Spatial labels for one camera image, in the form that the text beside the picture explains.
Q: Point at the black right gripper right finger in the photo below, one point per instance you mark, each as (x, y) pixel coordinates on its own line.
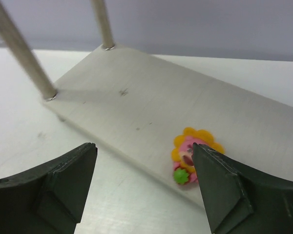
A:
(239, 199)

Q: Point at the pink bear yellow flower toy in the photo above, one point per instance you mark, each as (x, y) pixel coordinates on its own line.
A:
(183, 167)

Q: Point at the light wooden two-tier shelf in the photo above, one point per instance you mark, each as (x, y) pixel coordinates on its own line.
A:
(136, 104)

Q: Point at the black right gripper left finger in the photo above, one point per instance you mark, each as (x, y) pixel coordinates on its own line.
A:
(49, 198)

